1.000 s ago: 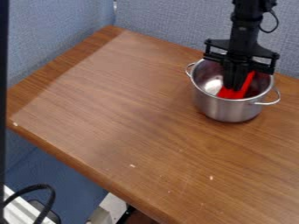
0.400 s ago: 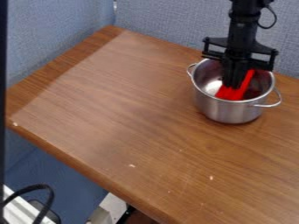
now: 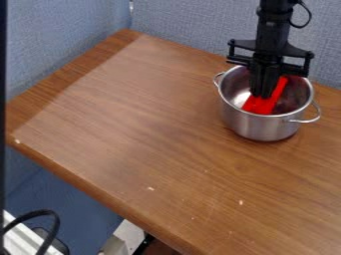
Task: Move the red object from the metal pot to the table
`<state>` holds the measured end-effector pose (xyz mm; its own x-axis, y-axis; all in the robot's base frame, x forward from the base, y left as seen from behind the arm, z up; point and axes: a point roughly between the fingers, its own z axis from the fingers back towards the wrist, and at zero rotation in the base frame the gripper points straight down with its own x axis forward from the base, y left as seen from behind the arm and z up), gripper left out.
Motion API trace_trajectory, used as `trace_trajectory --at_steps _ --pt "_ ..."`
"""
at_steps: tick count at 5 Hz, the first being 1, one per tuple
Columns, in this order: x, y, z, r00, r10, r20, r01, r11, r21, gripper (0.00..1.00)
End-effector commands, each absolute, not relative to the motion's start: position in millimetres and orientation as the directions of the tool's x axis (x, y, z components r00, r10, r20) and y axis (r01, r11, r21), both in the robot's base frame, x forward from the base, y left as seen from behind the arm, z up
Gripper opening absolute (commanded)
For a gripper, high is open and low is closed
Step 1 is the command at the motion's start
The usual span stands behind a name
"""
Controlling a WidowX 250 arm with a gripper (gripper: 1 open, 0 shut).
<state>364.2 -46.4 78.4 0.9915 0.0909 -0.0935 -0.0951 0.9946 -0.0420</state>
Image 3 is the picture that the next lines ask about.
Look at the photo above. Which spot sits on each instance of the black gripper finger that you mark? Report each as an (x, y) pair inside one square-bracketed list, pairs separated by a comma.
[(271, 75), (257, 72)]

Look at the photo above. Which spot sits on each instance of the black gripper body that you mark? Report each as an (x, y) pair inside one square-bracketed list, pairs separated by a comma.
[(270, 51)]

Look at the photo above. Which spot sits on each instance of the red plastic block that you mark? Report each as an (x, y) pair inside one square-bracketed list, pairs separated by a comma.
[(261, 106)]

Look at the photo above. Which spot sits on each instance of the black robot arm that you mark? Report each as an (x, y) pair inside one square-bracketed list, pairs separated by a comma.
[(278, 10)]

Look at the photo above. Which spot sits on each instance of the metal pot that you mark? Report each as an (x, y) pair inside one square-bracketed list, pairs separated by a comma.
[(294, 110)]

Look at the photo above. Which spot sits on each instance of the white table frame part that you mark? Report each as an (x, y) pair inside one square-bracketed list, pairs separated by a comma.
[(124, 241)]

